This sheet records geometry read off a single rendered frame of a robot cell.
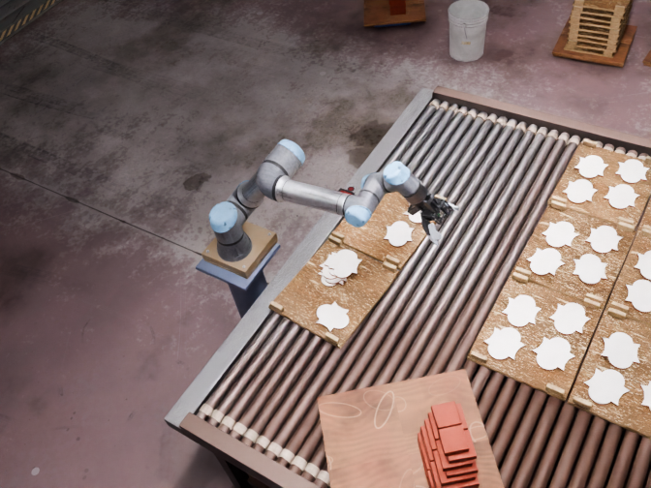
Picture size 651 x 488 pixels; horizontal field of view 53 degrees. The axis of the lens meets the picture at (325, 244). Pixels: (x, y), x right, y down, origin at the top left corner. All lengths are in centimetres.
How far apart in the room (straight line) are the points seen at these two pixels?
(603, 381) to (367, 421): 80
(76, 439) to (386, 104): 302
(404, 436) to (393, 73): 354
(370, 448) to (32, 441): 214
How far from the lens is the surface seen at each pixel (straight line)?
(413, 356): 240
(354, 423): 216
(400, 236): 270
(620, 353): 247
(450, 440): 186
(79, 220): 465
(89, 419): 370
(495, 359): 239
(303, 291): 258
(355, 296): 254
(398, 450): 211
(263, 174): 229
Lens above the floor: 299
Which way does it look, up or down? 49 degrees down
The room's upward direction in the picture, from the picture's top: 11 degrees counter-clockwise
